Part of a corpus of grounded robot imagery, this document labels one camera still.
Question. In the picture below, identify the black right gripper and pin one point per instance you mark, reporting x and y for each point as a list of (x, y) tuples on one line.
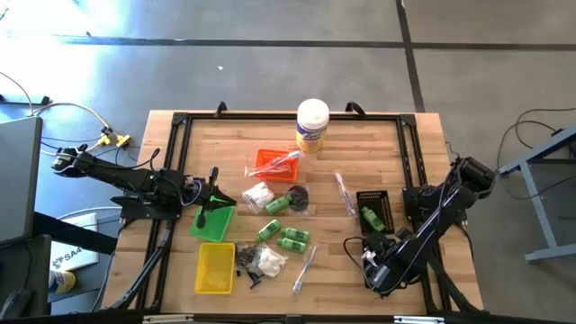
[(391, 256)]

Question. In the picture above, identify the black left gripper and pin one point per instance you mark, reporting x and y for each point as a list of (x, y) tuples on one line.
[(195, 191)]

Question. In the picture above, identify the clear bag of cotton balls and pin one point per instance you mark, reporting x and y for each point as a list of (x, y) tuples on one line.
[(369, 257), (258, 196), (270, 262)]

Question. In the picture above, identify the green plastic basket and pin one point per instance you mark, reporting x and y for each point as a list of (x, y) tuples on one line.
[(216, 227)]

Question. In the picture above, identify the black plastic slotted basket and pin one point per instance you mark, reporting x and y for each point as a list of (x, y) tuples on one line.
[(368, 284), (387, 207)]

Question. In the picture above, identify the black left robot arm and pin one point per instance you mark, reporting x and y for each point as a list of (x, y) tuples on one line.
[(121, 177)]

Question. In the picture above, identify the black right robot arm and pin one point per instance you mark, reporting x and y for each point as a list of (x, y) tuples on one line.
[(432, 229)]

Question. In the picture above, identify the clear bag of black combs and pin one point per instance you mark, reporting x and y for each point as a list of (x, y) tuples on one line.
[(246, 260)]

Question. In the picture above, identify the yellow plastic basket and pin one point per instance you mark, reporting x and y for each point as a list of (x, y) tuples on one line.
[(214, 269)]

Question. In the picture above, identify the orange plastic basket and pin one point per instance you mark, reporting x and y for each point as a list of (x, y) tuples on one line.
[(270, 156)]

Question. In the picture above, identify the black round item in bag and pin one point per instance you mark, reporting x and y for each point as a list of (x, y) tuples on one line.
[(298, 198)]

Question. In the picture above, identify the black razor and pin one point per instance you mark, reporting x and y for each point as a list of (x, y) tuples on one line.
[(255, 282)]

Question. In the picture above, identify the blue toothbrush in clear bag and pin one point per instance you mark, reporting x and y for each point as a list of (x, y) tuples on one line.
[(305, 269)]

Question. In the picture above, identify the Lysol wipes canister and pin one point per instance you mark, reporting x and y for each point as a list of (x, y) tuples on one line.
[(312, 121)]

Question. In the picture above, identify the white printed box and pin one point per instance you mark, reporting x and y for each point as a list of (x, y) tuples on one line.
[(76, 256)]

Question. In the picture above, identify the grey metal stand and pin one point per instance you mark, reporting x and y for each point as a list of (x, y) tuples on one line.
[(553, 253)]

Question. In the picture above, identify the person's yellow shoe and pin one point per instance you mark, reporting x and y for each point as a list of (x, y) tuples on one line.
[(65, 282)]

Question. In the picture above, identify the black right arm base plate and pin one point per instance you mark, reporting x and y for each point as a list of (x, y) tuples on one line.
[(411, 202)]

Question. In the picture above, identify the silver frame bracket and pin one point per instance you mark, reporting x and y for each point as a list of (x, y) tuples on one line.
[(168, 319), (418, 320)]

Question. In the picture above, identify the black frame clamp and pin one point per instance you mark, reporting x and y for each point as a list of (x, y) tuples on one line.
[(220, 108), (355, 108)]

